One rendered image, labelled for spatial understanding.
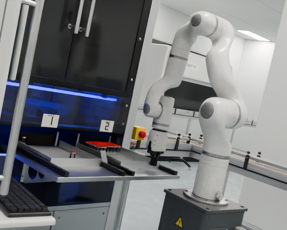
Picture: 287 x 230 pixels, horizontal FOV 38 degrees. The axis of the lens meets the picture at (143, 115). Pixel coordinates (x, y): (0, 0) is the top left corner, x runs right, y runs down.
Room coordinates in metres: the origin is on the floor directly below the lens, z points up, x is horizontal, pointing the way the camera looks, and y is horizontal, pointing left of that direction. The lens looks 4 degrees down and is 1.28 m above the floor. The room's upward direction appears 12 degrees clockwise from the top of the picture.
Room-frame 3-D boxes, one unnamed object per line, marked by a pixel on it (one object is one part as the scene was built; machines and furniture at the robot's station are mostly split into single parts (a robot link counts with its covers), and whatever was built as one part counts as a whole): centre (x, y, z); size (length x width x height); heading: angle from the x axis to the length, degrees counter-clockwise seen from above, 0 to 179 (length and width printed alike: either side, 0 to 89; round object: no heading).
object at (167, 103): (1.95, -0.09, 1.17); 0.09 x 0.08 x 0.13; 133
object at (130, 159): (2.02, 0.09, 0.90); 0.34 x 0.26 x 0.04; 46
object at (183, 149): (2.61, -0.08, 0.92); 0.69 x 0.16 x 0.16; 135
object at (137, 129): (2.31, 0.02, 0.99); 0.08 x 0.07 x 0.07; 45
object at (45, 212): (1.39, 0.40, 0.82); 0.40 x 0.14 x 0.02; 39
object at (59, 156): (1.81, 0.35, 0.90); 0.34 x 0.26 x 0.04; 45
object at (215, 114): (1.67, -0.30, 1.16); 0.19 x 0.12 x 0.24; 133
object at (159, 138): (1.95, -0.09, 1.03); 0.10 x 0.08 x 0.11; 135
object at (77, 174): (1.88, 0.18, 0.87); 0.70 x 0.48 x 0.02; 135
